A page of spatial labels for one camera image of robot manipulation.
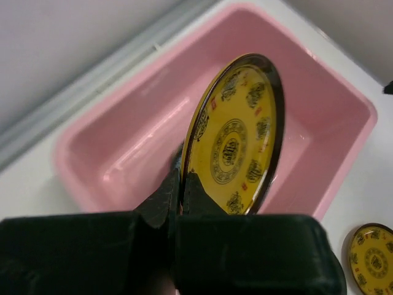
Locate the pink plastic bin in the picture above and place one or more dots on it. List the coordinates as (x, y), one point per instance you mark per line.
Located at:
(118, 153)

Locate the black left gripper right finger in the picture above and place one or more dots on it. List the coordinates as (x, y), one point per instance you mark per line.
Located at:
(218, 253)

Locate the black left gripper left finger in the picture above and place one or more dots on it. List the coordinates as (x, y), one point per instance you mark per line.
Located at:
(119, 252)

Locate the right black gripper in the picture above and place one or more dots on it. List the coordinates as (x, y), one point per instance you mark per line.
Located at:
(388, 89)

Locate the yellow patterned plate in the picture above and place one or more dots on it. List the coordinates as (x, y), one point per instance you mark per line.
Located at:
(367, 253)
(234, 141)

